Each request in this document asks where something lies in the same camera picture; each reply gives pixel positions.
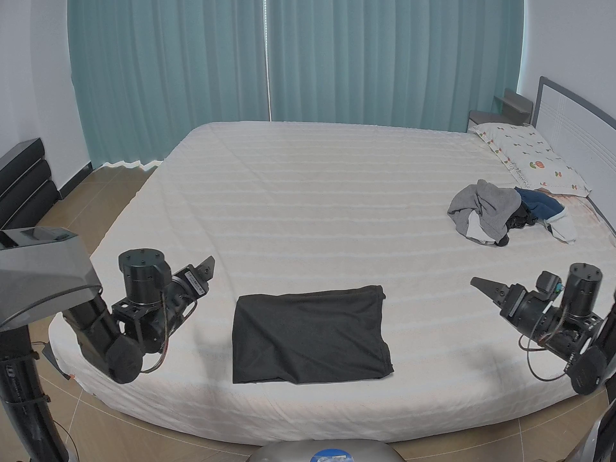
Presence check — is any black chest of drawers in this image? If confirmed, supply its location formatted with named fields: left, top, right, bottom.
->
left=0, top=138, right=61, bottom=232

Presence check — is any black shiny garment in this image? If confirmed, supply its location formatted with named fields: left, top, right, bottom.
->
left=496, top=212, right=538, bottom=247

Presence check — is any white printed pillow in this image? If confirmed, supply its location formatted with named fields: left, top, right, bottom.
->
left=469, top=122, right=593, bottom=197

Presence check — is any blue-green curtain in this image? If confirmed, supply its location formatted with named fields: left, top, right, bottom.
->
left=67, top=0, right=270, bottom=169
left=265, top=0, right=526, bottom=134

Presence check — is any bed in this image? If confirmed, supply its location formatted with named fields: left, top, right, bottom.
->
left=48, top=76, right=616, bottom=444

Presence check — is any grey bedside table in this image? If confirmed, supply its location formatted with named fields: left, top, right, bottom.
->
left=468, top=89, right=534, bottom=126

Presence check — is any black T-shirt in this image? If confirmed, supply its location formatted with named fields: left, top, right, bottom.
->
left=232, top=285, right=394, bottom=385

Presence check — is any white garment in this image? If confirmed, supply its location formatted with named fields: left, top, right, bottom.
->
left=546, top=211, right=577, bottom=245

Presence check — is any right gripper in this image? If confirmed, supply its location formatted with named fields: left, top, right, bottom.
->
left=470, top=277, right=554, bottom=343

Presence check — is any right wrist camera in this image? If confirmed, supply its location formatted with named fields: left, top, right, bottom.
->
left=535, top=271, right=564, bottom=303

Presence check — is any dark blue garment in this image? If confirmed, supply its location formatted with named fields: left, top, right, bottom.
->
left=514, top=187, right=565, bottom=221

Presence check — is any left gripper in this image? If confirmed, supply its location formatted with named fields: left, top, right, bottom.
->
left=161, top=255, right=216, bottom=328

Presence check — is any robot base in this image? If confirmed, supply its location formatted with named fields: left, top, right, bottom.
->
left=248, top=440, right=403, bottom=462

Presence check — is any black cable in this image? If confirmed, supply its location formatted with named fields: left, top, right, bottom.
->
left=519, top=334, right=574, bottom=382

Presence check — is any grey knitted garment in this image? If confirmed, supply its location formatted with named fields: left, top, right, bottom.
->
left=448, top=179, right=522, bottom=245

